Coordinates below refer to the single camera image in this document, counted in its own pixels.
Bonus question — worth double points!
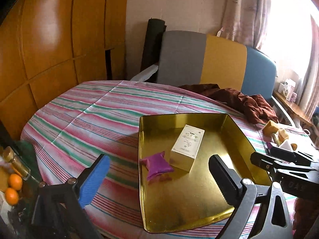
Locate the cream cardboard box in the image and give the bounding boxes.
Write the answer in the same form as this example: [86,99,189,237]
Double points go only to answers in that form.
[169,125,205,172]

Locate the purple fabric sachet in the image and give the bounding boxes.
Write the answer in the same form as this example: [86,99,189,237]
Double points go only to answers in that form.
[140,151,174,181]

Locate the white foam block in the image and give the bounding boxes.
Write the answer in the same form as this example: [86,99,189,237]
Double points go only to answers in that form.
[279,139,294,152]

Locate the yellow wooden toy block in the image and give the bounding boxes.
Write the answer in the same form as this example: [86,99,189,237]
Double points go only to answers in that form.
[262,120,298,151]

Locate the wooden side shelf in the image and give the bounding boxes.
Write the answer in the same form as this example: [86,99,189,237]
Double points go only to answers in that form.
[272,91,313,128]

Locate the lower orange tangerine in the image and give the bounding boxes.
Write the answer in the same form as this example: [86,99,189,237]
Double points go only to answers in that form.
[4,187,19,206]

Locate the orange tangerine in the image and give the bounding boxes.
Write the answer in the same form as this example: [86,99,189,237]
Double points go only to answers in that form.
[4,187,19,206]
[8,174,23,191]

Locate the upper orange tangerine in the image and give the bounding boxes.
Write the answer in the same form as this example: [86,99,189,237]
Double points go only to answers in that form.
[8,174,23,191]

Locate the dark red crumpled cloth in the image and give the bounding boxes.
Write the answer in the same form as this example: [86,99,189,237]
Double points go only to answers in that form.
[179,84,278,124]

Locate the gold capped glass bottle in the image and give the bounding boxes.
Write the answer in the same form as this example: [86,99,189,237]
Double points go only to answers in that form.
[2,146,31,180]

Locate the white boxes on shelf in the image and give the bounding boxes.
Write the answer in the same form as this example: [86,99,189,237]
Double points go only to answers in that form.
[277,79,297,103]

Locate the gold metal tray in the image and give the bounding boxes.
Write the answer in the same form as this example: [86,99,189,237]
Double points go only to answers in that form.
[138,113,271,234]

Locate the striped pink green bedsheet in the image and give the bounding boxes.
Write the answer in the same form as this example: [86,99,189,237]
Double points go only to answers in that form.
[20,80,312,239]

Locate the grey yellow blue headboard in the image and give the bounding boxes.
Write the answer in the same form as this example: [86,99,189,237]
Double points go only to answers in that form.
[156,31,276,101]

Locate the pink patterned curtain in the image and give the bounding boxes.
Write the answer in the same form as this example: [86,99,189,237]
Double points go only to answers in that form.
[217,0,271,50]

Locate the black rolled mat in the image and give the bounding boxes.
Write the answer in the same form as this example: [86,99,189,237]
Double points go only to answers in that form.
[140,18,166,72]

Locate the orange wooden wardrobe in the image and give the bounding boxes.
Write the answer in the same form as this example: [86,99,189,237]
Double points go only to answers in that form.
[1,0,127,140]

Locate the white bed frame rail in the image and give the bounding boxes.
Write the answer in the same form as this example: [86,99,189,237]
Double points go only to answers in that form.
[130,65,159,82]

